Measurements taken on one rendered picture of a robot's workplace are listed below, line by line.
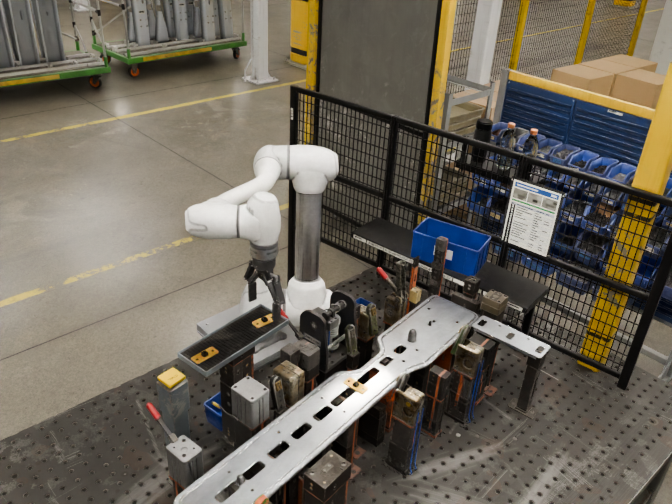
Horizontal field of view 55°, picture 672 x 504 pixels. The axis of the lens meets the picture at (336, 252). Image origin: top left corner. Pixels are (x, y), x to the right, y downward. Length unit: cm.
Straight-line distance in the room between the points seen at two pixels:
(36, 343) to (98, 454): 183
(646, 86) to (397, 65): 275
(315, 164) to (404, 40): 193
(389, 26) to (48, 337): 283
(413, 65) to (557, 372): 217
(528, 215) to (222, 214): 134
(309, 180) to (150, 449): 113
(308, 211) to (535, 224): 94
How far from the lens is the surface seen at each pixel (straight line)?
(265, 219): 196
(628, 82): 647
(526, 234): 282
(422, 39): 417
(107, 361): 399
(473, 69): 645
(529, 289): 282
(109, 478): 242
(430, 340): 246
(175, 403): 206
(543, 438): 264
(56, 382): 392
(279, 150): 249
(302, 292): 264
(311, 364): 225
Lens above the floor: 249
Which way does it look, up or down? 31 degrees down
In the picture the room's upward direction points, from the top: 3 degrees clockwise
